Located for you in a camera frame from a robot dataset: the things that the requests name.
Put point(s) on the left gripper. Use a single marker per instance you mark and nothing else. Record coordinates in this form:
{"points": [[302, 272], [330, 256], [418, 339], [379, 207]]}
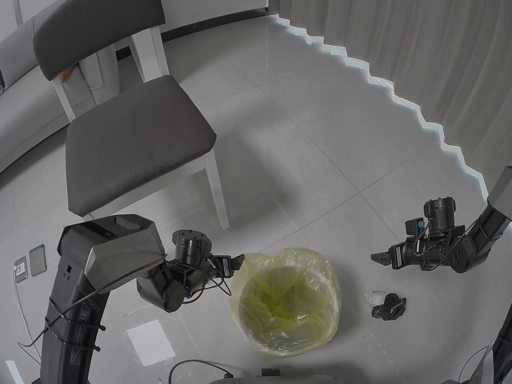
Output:
{"points": [[218, 270]]}

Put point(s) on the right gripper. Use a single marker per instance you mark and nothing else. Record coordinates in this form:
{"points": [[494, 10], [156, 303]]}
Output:
{"points": [[408, 254]]}

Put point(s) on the yellow plastic bag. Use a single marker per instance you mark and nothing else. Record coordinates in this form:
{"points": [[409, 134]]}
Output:
{"points": [[304, 270]]}

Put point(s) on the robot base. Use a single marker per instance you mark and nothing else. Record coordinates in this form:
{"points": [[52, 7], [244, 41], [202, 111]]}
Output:
{"points": [[280, 379]]}

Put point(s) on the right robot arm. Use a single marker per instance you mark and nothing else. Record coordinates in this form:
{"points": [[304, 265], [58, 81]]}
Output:
{"points": [[472, 246]]}

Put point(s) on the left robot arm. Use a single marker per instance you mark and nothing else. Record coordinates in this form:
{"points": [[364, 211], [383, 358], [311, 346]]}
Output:
{"points": [[108, 254]]}

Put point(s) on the grey trash bin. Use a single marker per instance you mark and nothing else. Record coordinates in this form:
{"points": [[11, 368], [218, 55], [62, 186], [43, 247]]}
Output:
{"points": [[276, 344]]}

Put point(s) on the crumpled clear wrapper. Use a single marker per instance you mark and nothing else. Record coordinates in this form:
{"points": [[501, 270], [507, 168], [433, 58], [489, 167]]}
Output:
{"points": [[372, 297]]}

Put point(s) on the crumpled black plastic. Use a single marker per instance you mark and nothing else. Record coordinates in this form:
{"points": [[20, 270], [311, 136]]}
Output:
{"points": [[388, 307]]}

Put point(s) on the grey and white chair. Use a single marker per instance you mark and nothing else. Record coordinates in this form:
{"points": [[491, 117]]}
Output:
{"points": [[136, 134]]}

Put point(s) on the white curtain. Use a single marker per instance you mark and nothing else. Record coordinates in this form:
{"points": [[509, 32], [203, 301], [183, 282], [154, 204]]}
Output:
{"points": [[420, 34]]}

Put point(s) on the small orange object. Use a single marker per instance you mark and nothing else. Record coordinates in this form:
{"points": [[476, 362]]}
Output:
{"points": [[67, 74]]}

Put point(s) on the pale grey sofa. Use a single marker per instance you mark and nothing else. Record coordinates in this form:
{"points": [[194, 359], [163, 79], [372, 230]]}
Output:
{"points": [[24, 50]]}

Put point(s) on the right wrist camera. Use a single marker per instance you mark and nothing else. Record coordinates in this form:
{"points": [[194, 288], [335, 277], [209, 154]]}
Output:
{"points": [[414, 227]]}

